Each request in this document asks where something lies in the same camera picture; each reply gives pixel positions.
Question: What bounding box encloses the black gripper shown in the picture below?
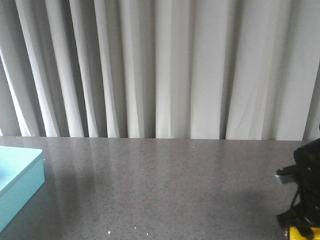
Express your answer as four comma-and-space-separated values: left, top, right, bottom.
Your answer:
275, 138, 320, 236

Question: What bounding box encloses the yellow toy beetle car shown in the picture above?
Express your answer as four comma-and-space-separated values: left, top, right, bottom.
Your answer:
284, 226, 320, 240

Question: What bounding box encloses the light blue box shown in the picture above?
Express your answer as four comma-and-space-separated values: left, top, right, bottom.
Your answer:
0, 146, 45, 231

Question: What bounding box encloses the white pleated curtain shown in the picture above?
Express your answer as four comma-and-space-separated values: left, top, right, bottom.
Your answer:
0, 0, 320, 141

